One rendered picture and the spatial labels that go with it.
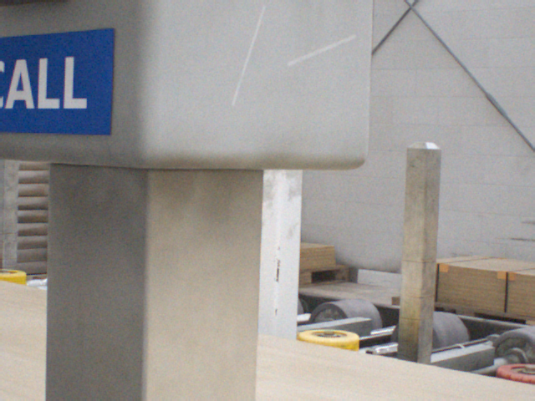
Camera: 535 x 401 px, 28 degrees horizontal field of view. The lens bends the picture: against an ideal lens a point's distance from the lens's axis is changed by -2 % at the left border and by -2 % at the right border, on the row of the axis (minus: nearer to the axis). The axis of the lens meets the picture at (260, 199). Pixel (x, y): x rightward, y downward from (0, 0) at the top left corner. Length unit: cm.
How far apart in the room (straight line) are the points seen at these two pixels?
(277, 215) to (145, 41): 129
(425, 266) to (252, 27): 129
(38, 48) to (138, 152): 4
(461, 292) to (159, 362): 693
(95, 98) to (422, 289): 131
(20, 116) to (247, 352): 7
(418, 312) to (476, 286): 557
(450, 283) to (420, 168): 570
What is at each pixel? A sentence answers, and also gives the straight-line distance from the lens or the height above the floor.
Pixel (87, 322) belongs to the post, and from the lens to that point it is 24.
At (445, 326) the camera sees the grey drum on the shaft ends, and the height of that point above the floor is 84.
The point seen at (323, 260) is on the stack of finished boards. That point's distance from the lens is 902.
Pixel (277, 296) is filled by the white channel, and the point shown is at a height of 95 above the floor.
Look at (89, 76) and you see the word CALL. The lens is 21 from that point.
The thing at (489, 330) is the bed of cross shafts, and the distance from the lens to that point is 206.
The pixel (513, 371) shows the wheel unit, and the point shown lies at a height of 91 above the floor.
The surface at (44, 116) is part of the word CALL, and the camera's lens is 22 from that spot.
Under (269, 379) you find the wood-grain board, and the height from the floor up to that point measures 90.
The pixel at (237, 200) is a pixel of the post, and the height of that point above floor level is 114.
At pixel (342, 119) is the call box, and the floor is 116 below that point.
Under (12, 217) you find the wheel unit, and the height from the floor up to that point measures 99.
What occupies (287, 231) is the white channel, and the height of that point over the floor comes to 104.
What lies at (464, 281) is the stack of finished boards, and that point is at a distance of 712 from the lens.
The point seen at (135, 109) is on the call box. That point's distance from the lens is 20.
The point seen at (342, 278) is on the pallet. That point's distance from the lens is 921.
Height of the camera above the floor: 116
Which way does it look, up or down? 3 degrees down
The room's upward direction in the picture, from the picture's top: 2 degrees clockwise
